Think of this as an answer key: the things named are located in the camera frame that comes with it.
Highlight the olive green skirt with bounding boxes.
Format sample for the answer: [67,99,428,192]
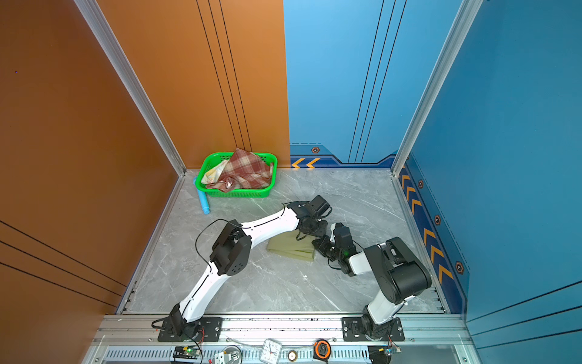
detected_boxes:
[267,231,316,262]

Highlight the red plaid skirt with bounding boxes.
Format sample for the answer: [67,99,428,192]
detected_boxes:
[206,149,274,193]

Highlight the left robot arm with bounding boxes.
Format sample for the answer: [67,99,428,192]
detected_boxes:
[166,195,333,338]

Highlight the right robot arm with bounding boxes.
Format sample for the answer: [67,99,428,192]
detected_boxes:
[312,223,432,341]

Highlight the green plastic basket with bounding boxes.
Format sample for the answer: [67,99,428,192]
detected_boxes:
[196,153,277,198]

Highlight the orange black tape measure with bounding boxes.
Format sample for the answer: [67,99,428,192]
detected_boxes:
[313,339,331,362]

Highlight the cream yellow cloth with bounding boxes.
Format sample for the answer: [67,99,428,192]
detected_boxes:
[201,160,228,185]

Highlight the light blue tube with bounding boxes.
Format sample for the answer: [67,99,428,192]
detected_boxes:
[192,178,211,215]

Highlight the small tape roll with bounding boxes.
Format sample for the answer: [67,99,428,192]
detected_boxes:
[287,350,298,362]

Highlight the right small circuit board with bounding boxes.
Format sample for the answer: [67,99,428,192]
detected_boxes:
[380,345,402,356]

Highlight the white square clock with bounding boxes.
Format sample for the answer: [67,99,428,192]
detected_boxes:
[259,339,283,364]

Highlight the white power plug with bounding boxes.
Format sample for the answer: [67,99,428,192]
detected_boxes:
[213,351,230,364]

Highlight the green circuit board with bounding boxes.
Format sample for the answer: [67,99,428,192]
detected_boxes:
[171,346,203,363]

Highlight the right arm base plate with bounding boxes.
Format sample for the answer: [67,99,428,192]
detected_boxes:
[341,316,406,342]

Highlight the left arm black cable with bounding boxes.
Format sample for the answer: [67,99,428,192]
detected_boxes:
[195,217,237,274]

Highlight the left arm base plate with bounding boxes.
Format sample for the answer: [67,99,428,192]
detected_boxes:
[152,316,223,344]

